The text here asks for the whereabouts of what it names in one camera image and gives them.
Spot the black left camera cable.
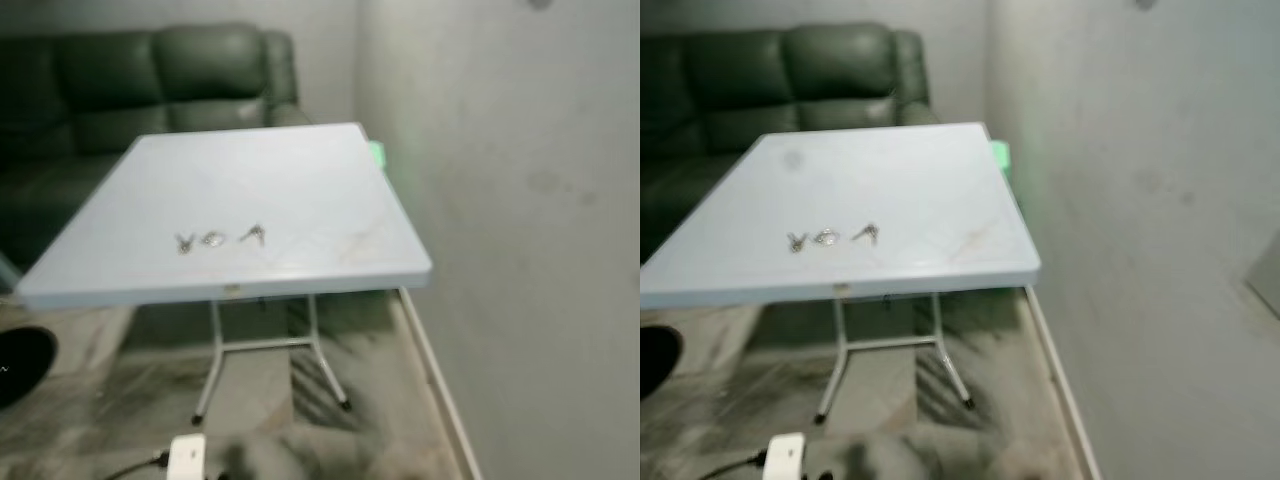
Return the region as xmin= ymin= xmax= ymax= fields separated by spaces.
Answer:
xmin=103 ymin=452 xmax=170 ymax=480
xmin=700 ymin=452 xmax=768 ymax=480

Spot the white skirting strip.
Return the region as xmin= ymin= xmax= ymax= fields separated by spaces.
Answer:
xmin=398 ymin=288 xmax=485 ymax=480
xmin=1022 ymin=286 xmax=1104 ymax=480

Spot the black round object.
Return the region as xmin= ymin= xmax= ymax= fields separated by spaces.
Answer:
xmin=640 ymin=325 xmax=684 ymax=401
xmin=0 ymin=325 xmax=58 ymax=409

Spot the dark green leather sofa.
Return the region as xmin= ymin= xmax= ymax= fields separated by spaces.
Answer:
xmin=640 ymin=22 xmax=943 ymax=266
xmin=0 ymin=22 xmax=313 ymax=271

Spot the light blue folding table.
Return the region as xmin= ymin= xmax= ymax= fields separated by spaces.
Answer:
xmin=640 ymin=122 xmax=1042 ymax=426
xmin=14 ymin=122 xmax=434 ymax=427

